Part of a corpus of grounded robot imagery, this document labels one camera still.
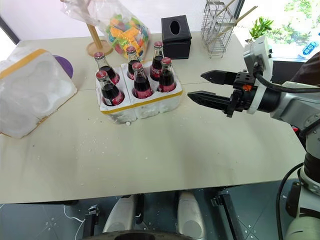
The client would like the metal wire rack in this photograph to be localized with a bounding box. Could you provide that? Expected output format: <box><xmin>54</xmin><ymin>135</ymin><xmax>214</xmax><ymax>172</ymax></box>
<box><xmin>200</xmin><ymin>0</ymin><xmax>237</xmax><ymax>59</ymax></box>

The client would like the glass cola bottle red cap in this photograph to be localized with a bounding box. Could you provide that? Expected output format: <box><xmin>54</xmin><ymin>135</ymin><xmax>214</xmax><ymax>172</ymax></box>
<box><xmin>157</xmin><ymin>56</ymin><xmax>177</xmax><ymax>94</ymax></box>
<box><xmin>125</xmin><ymin>45</ymin><xmax>141</xmax><ymax>81</ymax></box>
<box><xmin>95</xmin><ymin>70</ymin><xmax>126</xmax><ymax>107</ymax></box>
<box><xmin>93</xmin><ymin>51</ymin><xmax>121</xmax><ymax>86</ymax></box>
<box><xmin>149</xmin><ymin>41</ymin><xmax>165</xmax><ymax>82</ymax></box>
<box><xmin>131</xmin><ymin>62</ymin><xmax>154</xmax><ymax>99</ymax></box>

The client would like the white rounded robot leg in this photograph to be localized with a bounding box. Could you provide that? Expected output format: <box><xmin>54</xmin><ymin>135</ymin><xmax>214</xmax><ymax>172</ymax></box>
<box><xmin>102</xmin><ymin>194</ymin><xmax>138</xmax><ymax>234</ymax></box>
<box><xmin>176</xmin><ymin>190</ymin><xmax>206</xmax><ymax>239</ymax></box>

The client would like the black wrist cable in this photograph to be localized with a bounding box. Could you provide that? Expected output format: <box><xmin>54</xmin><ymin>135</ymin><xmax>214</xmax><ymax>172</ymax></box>
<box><xmin>252</xmin><ymin>62</ymin><xmax>320</xmax><ymax>95</ymax></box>

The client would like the black tissue box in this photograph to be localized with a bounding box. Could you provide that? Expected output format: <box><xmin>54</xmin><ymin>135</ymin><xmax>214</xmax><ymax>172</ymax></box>
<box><xmin>160</xmin><ymin>14</ymin><xmax>193</xmax><ymax>60</ymax></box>

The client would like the green potted plant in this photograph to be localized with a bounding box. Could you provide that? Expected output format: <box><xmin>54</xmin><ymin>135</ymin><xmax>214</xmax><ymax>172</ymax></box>
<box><xmin>248</xmin><ymin>16</ymin><xmax>275</xmax><ymax>41</ymax></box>

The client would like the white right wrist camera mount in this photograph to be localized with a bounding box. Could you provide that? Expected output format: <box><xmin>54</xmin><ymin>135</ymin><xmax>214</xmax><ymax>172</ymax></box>
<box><xmin>243</xmin><ymin>35</ymin><xmax>274</xmax><ymax>115</ymax></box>

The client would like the dark brown rounded object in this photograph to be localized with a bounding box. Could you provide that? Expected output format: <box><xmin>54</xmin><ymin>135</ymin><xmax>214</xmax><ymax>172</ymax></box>
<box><xmin>291</xmin><ymin>51</ymin><xmax>320</xmax><ymax>87</ymax></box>

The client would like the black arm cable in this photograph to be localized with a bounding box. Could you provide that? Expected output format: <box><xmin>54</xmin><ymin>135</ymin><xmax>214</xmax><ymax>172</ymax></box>
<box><xmin>276</xmin><ymin>162</ymin><xmax>305</xmax><ymax>240</ymax></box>

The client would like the white foam taped box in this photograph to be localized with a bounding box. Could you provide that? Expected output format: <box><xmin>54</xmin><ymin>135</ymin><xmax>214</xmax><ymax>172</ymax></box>
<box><xmin>0</xmin><ymin>48</ymin><xmax>78</xmax><ymax>139</ymax></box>

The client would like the purple round disc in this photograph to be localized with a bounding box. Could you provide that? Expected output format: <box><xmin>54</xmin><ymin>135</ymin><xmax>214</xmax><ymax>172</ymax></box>
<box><xmin>53</xmin><ymin>55</ymin><xmax>74</xmax><ymax>79</ymax></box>

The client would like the white foam crate yellow tape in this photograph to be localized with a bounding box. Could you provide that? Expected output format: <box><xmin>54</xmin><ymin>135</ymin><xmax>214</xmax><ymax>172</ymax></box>
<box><xmin>95</xmin><ymin>59</ymin><xmax>184</xmax><ymax>125</ymax></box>

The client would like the blue and white label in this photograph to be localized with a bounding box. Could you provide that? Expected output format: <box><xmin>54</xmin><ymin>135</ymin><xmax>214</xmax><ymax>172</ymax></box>
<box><xmin>303</xmin><ymin>41</ymin><xmax>317</xmax><ymax>56</ymax></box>

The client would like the wooden stand round base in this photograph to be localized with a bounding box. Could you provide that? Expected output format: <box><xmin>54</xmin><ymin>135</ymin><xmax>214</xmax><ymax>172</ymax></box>
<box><xmin>76</xmin><ymin>0</ymin><xmax>115</xmax><ymax>57</ymax></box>

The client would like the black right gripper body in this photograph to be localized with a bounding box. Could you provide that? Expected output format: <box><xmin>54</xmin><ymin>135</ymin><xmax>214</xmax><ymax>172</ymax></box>
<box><xmin>221</xmin><ymin>71</ymin><xmax>259</xmax><ymax>119</ymax></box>

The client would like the black table leg bracket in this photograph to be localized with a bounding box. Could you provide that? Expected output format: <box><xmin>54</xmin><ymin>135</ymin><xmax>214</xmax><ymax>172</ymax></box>
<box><xmin>210</xmin><ymin>189</ymin><xmax>246</xmax><ymax>240</ymax></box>
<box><xmin>84</xmin><ymin>204</ymin><xmax>101</xmax><ymax>237</ymax></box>

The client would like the plastic bag of colourful blocks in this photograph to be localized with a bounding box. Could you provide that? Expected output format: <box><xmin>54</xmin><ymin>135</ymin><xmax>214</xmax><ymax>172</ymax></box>
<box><xmin>59</xmin><ymin>0</ymin><xmax>152</xmax><ymax>61</ymax></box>

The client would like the wooden chopstick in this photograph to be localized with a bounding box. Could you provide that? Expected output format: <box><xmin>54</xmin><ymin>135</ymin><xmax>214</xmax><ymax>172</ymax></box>
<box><xmin>215</xmin><ymin>0</ymin><xmax>236</xmax><ymax>18</ymax></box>
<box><xmin>214</xmin><ymin>5</ymin><xmax>259</xmax><ymax>39</ymax></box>

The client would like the thin white floor cable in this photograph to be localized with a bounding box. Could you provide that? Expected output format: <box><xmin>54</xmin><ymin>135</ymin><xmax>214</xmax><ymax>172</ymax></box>
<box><xmin>63</xmin><ymin>206</ymin><xmax>86</xmax><ymax>237</ymax></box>

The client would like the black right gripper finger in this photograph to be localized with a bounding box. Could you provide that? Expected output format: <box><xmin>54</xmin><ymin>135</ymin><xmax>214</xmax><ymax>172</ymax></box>
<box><xmin>187</xmin><ymin>91</ymin><xmax>231</xmax><ymax>113</ymax></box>
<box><xmin>200</xmin><ymin>70</ymin><xmax>237</xmax><ymax>87</ymax></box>

